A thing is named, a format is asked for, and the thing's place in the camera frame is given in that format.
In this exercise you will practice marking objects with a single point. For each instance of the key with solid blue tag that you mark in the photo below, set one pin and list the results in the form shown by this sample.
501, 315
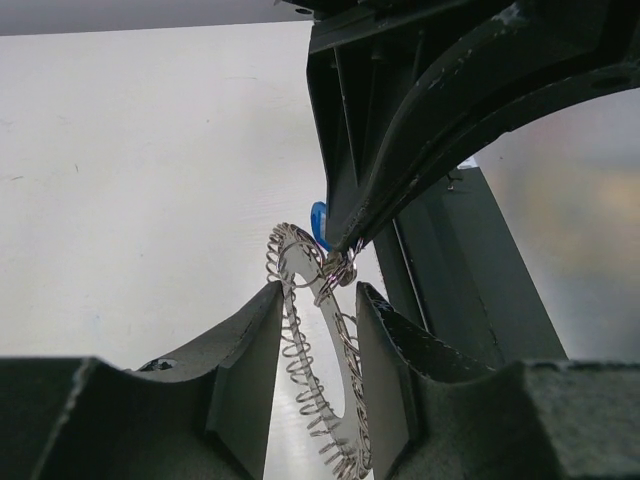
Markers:
320, 227

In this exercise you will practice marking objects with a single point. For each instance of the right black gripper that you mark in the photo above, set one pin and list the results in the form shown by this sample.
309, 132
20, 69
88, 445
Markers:
403, 91

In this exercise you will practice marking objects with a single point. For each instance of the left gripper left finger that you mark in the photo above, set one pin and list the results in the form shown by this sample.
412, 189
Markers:
202, 411

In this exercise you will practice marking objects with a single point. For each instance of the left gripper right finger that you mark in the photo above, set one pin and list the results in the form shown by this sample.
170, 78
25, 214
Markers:
435, 413

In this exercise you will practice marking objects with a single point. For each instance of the metal disc keyring holder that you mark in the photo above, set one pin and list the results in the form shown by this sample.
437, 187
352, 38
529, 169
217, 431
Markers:
320, 348

